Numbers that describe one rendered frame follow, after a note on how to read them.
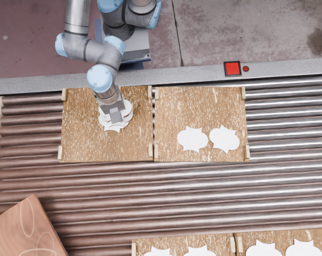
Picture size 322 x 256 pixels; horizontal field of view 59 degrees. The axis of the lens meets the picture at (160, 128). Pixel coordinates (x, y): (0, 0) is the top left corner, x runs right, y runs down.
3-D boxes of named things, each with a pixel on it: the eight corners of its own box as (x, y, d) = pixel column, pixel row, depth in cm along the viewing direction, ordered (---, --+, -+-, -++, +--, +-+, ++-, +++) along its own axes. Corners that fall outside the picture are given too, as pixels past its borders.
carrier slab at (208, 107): (155, 88, 135) (154, 86, 133) (242, 87, 134) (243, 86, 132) (154, 162, 125) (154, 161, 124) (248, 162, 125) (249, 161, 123)
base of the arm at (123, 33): (100, 19, 140) (95, 5, 130) (130, 11, 140) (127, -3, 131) (107, 45, 136) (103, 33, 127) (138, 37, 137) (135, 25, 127)
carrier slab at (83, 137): (65, 89, 135) (64, 88, 134) (151, 86, 135) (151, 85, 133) (60, 163, 126) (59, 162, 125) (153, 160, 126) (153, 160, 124)
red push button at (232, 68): (225, 64, 138) (225, 63, 136) (237, 63, 138) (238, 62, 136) (226, 75, 136) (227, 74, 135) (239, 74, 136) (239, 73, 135)
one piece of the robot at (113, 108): (98, 116, 97) (107, 128, 113) (123, 109, 98) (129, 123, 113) (90, 85, 100) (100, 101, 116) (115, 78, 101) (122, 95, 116)
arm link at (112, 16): (106, 1, 131) (99, -21, 118) (135, 7, 129) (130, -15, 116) (98, 24, 128) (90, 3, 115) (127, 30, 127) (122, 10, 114)
